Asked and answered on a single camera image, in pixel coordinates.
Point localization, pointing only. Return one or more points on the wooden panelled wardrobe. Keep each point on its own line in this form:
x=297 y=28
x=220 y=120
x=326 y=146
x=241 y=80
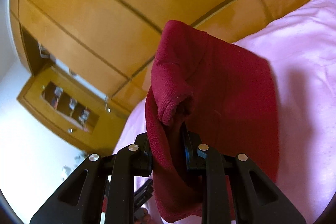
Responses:
x=118 y=16

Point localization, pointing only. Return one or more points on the dark red garment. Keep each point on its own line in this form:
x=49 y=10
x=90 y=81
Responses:
x=220 y=91

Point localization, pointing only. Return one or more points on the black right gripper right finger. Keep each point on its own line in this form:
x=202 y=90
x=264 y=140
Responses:
x=226 y=184

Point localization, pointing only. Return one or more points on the pink quilted bedspread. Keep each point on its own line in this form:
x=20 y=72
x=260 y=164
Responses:
x=300 y=49

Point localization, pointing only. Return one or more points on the wooden shelf with figurines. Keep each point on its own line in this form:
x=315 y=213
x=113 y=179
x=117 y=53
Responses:
x=73 y=112

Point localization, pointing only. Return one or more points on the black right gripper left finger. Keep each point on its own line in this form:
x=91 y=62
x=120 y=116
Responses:
x=100 y=185

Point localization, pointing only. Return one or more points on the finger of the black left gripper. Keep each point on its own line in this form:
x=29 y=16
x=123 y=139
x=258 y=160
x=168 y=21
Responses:
x=143 y=191

